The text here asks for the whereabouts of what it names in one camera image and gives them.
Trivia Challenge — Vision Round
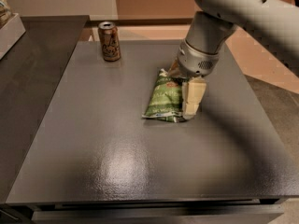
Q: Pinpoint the dark side counter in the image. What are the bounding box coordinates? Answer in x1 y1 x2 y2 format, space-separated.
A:
0 15 89 204

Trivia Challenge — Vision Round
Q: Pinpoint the white box on counter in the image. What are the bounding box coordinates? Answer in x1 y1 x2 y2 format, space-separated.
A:
0 13 26 60

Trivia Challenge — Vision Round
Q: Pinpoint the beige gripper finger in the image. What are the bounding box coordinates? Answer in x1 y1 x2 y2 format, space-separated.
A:
168 60 181 77
182 77 206 119

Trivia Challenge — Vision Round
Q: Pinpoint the green jalapeno chip bag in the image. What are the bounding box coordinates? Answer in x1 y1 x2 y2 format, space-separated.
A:
142 69 185 123

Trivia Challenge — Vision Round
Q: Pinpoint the brown soda can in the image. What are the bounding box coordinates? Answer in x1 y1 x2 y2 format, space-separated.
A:
98 21 121 62

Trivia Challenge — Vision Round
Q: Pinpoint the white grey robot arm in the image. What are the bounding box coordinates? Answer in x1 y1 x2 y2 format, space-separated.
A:
171 0 299 119

